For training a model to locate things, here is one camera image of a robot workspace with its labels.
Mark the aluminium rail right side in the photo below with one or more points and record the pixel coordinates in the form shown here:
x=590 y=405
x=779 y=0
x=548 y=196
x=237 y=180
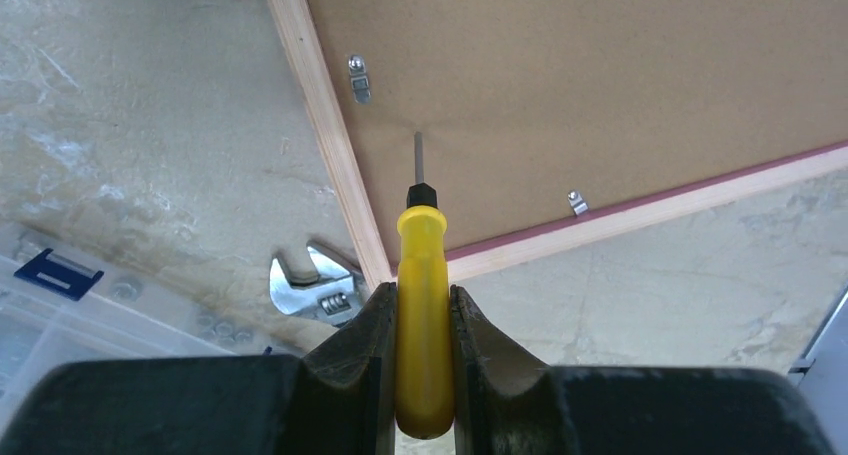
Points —
x=820 y=373

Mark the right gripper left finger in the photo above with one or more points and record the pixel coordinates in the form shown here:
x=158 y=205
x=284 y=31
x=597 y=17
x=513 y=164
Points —
x=344 y=397

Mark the yellow handled screwdriver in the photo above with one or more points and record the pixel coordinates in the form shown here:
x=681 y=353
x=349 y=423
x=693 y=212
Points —
x=424 y=388

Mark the adjustable wrench black handle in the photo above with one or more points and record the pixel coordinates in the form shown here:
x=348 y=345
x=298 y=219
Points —
x=333 y=295

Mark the clear screw organizer box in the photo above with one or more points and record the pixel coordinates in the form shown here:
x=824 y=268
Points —
x=124 y=315

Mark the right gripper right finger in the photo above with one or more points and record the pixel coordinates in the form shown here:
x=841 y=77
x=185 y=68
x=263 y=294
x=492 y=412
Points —
x=504 y=401

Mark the silver frame clip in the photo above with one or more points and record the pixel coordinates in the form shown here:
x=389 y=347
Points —
x=577 y=203
x=359 y=81

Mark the pink picture frame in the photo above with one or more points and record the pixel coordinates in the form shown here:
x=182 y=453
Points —
x=651 y=109

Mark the silver frame clip lower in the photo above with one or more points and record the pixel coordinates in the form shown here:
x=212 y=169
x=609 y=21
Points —
x=577 y=203

